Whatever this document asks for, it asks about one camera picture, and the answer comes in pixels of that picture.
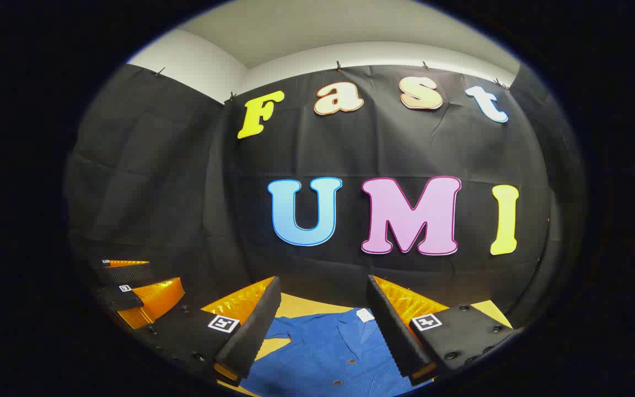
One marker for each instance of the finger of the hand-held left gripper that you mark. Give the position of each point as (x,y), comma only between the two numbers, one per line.
(119,298)
(127,273)

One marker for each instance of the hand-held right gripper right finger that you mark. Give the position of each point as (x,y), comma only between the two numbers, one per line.
(392,336)

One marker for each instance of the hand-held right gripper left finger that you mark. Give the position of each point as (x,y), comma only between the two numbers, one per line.
(257,331)

